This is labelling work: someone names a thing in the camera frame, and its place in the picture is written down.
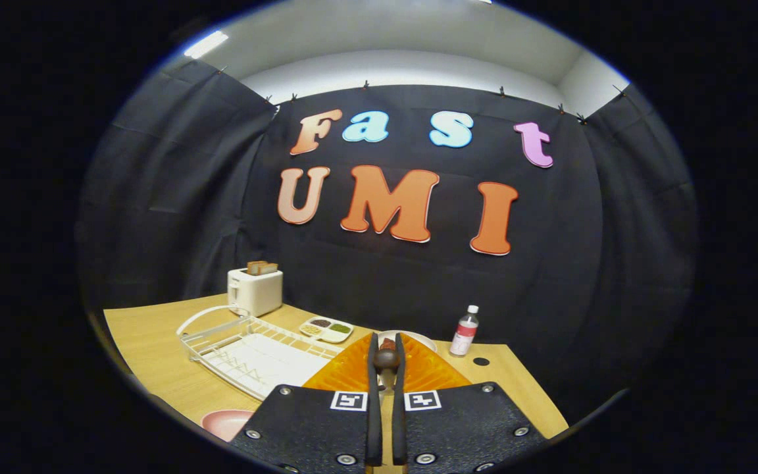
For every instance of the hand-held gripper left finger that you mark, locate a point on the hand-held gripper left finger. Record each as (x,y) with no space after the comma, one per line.
(306,428)

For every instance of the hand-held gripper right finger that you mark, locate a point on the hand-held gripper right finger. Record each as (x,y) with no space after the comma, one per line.
(464,428)

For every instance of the pink plate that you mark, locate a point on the pink plate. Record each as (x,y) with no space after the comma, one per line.
(224,422)

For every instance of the dark brown spoon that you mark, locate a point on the dark brown spoon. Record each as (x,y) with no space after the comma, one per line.
(386,359)

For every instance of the white divided dish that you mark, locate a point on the white divided dish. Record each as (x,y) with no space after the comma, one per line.
(331,337)

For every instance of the white round plate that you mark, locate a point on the white round plate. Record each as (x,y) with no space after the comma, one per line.
(422,339)

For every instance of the white drip tray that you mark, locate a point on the white drip tray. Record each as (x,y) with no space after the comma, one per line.
(267,362)

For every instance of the clear bottle with red label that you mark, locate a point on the clear bottle with red label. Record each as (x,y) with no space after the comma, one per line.
(463,336)

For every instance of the yellow beans pile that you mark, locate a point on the yellow beans pile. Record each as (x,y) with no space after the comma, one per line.
(311,329)

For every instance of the dark beans pile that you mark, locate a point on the dark beans pile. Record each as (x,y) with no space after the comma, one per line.
(320,323)

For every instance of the green beans pile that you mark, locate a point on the green beans pile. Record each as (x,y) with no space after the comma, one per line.
(341,328)

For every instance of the red-brown steak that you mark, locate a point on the red-brown steak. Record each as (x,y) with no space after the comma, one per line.
(387,343)

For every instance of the white toaster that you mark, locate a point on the white toaster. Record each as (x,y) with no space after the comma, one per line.
(254,293)

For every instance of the brown toast slice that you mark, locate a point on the brown toast slice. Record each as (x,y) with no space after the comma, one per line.
(272,267)
(255,267)

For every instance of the narrow ceiling light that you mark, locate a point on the narrow ceiling light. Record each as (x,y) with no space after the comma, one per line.
(206,44)

